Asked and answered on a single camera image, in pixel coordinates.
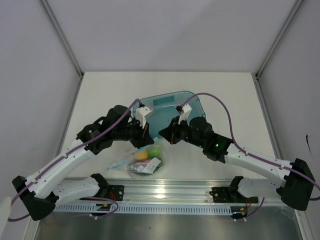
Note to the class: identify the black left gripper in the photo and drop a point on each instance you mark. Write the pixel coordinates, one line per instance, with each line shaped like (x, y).
(144, 138)

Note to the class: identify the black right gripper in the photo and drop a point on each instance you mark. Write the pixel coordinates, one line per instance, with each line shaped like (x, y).
(170, 133)

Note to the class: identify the light green cucumber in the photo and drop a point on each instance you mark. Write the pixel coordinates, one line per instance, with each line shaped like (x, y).
(153, 151)

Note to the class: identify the orange fruit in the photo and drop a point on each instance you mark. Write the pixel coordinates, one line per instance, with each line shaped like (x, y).
(141, 156)

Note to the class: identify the clear zip top bag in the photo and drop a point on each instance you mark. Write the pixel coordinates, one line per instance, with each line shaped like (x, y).
(154, 166)

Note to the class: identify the blue translucent plastic basin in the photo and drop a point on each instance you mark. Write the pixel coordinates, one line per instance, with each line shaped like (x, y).
(164, 109)

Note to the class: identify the purple eggplant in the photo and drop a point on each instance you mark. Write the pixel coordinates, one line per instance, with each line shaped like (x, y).
(137, 167)

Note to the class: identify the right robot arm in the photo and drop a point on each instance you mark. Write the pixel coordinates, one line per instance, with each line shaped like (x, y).
(289, 181)

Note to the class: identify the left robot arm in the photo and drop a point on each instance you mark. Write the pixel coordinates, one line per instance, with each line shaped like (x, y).
(43, 191)

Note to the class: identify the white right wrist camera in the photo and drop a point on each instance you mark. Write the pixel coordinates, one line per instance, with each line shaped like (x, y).
(184, 112)

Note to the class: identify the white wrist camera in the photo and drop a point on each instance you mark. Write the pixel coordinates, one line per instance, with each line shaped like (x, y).
(184, 112)
(142, 113)

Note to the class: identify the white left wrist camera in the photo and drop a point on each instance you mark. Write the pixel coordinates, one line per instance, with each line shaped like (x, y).
(142, 113)

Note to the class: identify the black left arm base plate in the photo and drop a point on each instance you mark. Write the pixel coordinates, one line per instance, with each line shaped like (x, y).
(114, 192)

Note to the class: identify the slotted cable duct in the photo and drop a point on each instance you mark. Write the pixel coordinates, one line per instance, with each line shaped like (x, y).
(133, 208)

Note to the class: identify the aluminium mounting rail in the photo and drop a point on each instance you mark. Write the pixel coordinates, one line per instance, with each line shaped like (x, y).
(194, 192)

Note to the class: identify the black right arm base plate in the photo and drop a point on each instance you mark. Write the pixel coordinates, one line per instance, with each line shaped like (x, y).
(230, 195)

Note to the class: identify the right aluminium frame post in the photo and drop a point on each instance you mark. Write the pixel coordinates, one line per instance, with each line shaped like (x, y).
(282, 33)

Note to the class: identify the aluminium frame post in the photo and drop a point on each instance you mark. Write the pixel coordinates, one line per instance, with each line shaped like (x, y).
(55, 25)
(282, 33)

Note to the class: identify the left aluminium frame post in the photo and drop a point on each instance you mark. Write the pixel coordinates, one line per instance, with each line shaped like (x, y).
(55, 25)

